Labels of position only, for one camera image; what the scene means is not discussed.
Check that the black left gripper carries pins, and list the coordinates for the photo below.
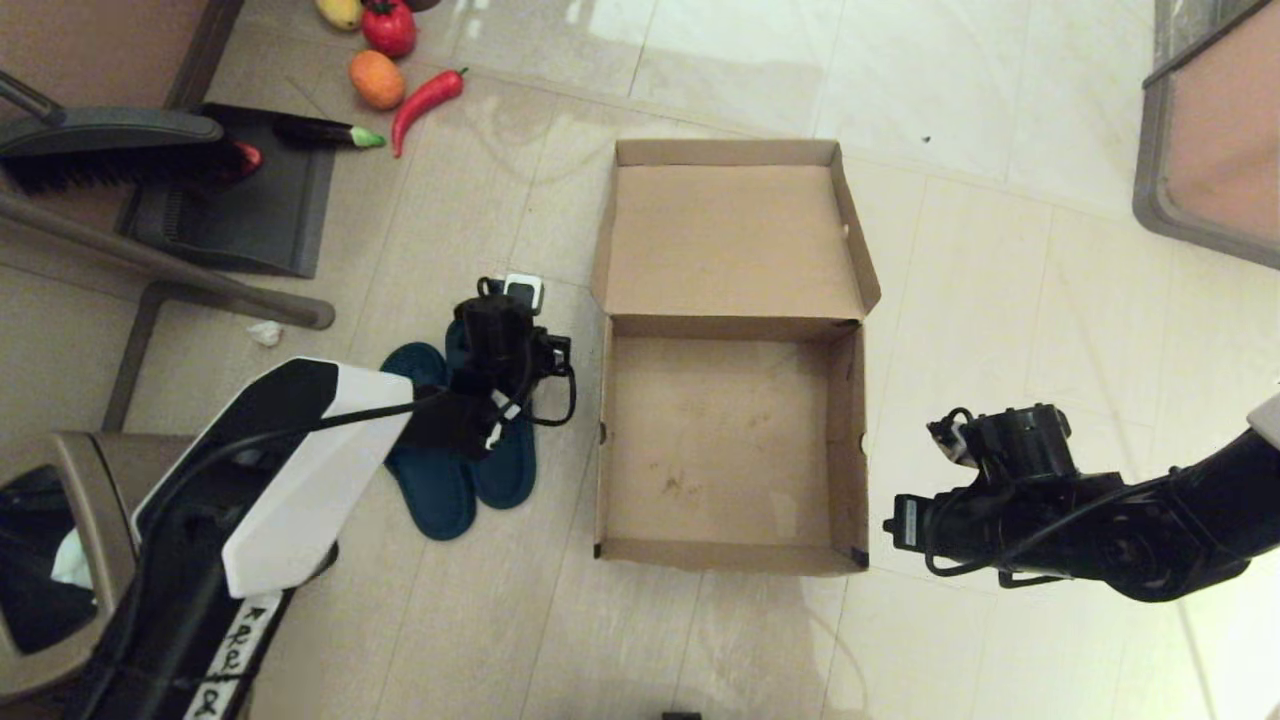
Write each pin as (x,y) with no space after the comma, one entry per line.
(505,400)

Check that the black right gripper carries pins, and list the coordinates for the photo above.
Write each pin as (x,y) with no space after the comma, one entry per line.
(1000,530)

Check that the dark teal rubber slipper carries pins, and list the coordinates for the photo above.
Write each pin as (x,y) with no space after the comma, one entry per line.
(440,500)
(510,470)

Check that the brown cardboard shoe box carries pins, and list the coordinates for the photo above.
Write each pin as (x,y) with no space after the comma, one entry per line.
(730,450)

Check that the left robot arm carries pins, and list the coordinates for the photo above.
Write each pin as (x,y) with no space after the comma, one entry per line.
(300,500)

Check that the red toy chili pepper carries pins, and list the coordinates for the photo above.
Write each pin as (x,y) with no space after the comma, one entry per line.
(425,100)

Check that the crumpled white paper scrap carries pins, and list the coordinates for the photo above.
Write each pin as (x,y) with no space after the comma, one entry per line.
(266,334)

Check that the dark purple toy eggplant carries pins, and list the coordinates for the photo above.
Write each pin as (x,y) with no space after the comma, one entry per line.
(320,133)

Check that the orange toy fruit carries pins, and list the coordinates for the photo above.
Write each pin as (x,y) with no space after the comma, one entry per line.
(378,80)

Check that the dark grey dustpan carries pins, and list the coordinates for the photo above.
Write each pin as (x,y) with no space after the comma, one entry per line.
(250,220)

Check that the small red toy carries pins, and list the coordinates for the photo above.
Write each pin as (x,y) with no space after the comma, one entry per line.
(250,158)

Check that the red toy tomato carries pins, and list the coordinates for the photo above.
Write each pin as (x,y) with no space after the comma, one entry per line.
(390,30)

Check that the dark round toy fruit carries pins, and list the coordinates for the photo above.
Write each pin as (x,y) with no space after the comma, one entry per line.
(424,4)

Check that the yellow toy fruit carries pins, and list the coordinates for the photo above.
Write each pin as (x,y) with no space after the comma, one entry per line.
(342,12)

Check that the brown metal pole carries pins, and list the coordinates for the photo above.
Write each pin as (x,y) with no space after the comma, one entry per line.
(150,262)

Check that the brown plastic trash bin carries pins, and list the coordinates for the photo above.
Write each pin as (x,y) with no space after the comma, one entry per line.
(100,480)

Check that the black broom brush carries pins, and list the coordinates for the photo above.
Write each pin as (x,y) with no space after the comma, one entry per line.
(110,150)

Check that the brown table grey rim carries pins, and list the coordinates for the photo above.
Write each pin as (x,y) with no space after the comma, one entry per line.
(1220,140)

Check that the white paper waste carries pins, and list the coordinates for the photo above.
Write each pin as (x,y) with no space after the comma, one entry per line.
(72,565)

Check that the brown table grey legs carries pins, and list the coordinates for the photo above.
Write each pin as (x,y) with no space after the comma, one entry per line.
(100,40)

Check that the black trash bag liner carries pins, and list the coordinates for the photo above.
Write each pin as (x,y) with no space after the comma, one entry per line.
(30,600)

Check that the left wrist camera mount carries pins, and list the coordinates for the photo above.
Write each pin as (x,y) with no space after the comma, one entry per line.
(495,335)

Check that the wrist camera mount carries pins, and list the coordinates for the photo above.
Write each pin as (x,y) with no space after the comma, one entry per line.
(495,335)
(1020,440)

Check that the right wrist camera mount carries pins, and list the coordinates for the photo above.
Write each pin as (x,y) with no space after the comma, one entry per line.
(1020,440)

